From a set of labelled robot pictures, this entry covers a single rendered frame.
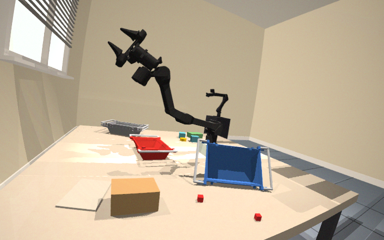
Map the red plastic tray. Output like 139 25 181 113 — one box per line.
129 136 174 160

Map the green flat block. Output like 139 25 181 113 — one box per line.
186 132 203 139

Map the small light blue block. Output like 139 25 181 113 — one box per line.
178 132 186 139
190 135 200 143

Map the tan rectangular block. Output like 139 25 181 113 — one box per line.
110 177 161 216

